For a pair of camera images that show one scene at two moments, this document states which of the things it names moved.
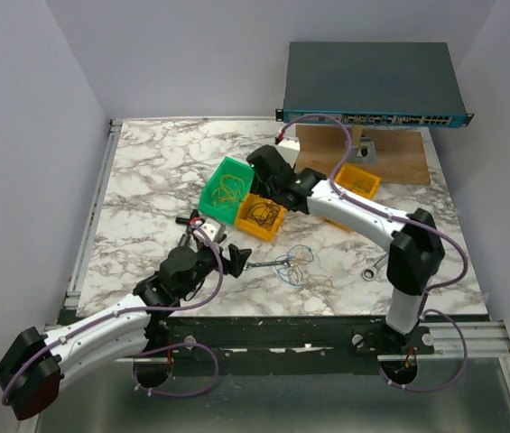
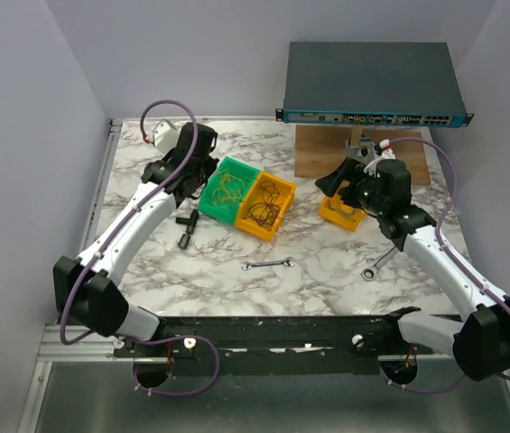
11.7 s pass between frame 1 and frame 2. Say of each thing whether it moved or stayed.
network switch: stayed
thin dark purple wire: stayed
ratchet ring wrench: stayed
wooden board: stayed
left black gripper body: moved
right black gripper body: moved
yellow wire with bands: stayed
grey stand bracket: stayed
